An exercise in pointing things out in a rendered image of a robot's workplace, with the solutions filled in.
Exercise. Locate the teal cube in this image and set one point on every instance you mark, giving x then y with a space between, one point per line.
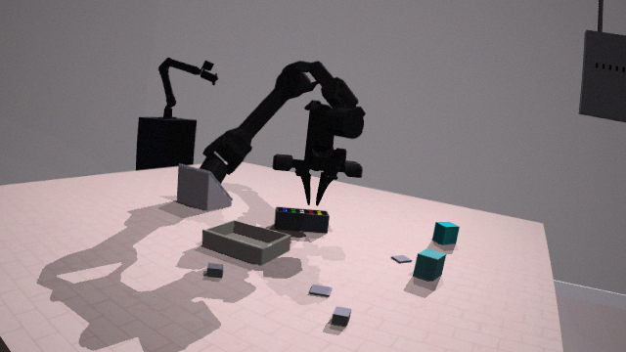
445 233
429 264

